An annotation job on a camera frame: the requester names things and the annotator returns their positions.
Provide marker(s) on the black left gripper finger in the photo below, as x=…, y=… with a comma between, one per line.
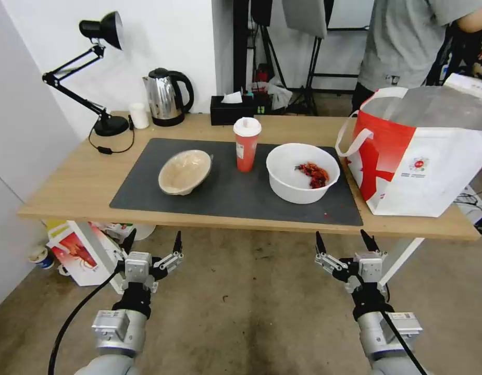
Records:
x=129, y=242
x=174, y=258

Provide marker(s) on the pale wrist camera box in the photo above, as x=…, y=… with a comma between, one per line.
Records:
x=370, y=267
x=138, y=266

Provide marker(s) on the small white cylinder container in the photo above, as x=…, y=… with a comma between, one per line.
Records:
x=139, y=116

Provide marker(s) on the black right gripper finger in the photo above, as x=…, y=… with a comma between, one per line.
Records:
x=327, y=261
x=371, y=243

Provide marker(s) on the black tripod stand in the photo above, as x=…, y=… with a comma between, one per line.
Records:
x=272, y=50

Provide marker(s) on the person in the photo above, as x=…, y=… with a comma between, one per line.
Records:
x=405, y=43

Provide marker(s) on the red and white paper bag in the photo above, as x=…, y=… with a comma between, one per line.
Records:
x=82, y=254

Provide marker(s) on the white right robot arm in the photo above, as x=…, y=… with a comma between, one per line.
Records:
x=389, y=343

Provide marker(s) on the kraft paper bowl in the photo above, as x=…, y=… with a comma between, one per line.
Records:
x=184, y=172

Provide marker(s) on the grey softbox panel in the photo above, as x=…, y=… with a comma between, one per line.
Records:
x=305, y=17

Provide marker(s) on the red food scraps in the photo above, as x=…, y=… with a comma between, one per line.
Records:
x=314, y=174

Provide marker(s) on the white table leg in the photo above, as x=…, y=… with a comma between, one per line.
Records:
x=401, y=261

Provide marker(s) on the black desk lamp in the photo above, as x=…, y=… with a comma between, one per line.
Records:
x=104, y=31

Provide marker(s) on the steel electric kettle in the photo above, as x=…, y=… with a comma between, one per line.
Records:
x=164, y=97

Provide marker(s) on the instant noodle cup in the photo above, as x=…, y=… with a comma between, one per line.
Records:
x=41, y=258

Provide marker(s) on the white plastic bowl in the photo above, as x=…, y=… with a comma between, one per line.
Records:
x=291, y=183

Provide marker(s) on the white plastic bag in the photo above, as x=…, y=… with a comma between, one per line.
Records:
x=280, y=93

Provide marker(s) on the black tissue box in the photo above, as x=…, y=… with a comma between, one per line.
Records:
x=231, y=111

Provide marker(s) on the red cup with white lid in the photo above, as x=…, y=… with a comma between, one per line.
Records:
x=246, y=150

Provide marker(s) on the white cardboard box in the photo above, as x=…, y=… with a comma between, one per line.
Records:
x=469, y=83

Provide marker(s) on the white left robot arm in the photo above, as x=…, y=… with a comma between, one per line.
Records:
x=111, y=343

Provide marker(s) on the wooden table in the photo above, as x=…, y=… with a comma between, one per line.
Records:
x=92, y=183

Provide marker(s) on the black table mat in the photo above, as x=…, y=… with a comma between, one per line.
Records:
x=233, y=195

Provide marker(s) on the red and white takeout bag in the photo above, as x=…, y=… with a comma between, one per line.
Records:
x=416, y=156

